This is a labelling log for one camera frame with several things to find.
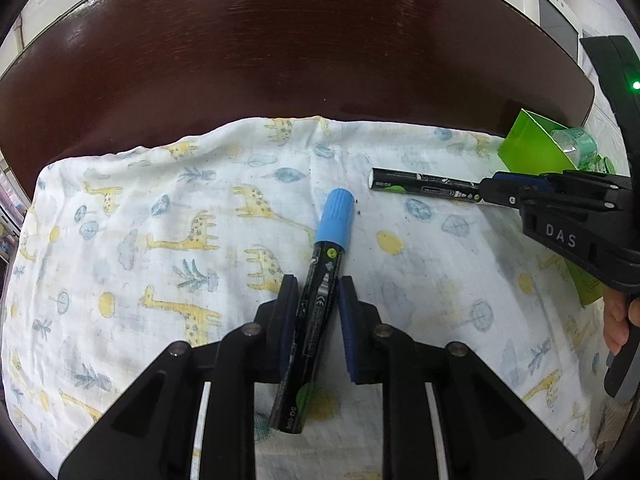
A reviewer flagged green plug-in mosquito repeller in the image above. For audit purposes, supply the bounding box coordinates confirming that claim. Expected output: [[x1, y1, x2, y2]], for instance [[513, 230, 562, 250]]
[[596, 156, 616, 174]]

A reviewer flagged person's right hand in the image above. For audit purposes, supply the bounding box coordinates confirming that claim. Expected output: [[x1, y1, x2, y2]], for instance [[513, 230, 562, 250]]
[[603, 287, 640, 354]]

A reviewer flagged clear bottle green label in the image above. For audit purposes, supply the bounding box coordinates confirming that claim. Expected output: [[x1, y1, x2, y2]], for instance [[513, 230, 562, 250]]
[[550, 128, 598, 170]]

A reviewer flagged green cardboard box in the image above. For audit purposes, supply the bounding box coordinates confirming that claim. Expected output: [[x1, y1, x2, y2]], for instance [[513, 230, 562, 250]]
[[498, 110, 602, 307]]

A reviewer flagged giraffe print white cloth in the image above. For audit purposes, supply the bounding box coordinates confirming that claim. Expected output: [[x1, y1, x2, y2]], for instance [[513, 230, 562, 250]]
[[1, 117, 608, 474]]

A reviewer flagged black marker blue cap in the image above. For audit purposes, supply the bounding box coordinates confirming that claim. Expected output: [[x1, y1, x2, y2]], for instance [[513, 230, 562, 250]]
[[270, 188, 355, 434]]

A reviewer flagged black marker white cap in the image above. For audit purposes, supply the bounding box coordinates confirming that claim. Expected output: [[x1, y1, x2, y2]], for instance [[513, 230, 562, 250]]
[[368, 168, 480, 203]]

